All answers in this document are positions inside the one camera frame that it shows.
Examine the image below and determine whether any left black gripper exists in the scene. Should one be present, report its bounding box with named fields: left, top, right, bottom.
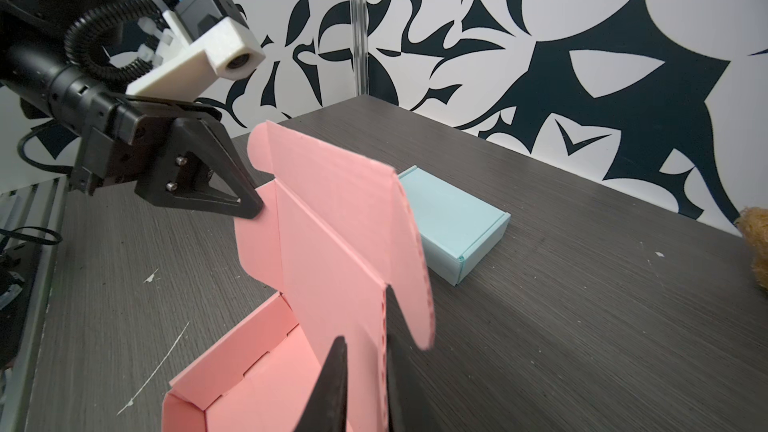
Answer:
left=65, top=92, right=264, bottom=219

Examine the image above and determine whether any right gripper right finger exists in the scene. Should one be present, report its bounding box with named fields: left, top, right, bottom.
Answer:
left=383, top=284, right=445, bottom=432

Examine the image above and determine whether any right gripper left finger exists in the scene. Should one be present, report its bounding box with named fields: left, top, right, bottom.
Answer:
left=294, top=336, right=348, bottom=432

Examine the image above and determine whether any pink paper box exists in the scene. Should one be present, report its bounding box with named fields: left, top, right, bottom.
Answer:
left=162, top=122, right=436, bottom=431

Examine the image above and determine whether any light blue paper box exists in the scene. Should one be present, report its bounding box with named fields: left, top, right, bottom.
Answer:
left=399, top=166, right=510, bottom=286

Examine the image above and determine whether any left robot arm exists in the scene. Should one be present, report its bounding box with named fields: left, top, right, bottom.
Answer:
left=1, top=0, right=264, bottom=219

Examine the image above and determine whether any brown teddy bear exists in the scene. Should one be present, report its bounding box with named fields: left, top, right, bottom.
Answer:
left=736, top=207, right=768, bottom=291

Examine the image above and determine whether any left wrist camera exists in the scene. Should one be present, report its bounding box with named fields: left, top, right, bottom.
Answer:
left=126, top=0, right=265, bottom=102

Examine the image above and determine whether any black corrugated cable left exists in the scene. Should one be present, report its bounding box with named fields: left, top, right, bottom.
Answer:
left=62, top=0, right=196, bottom=88

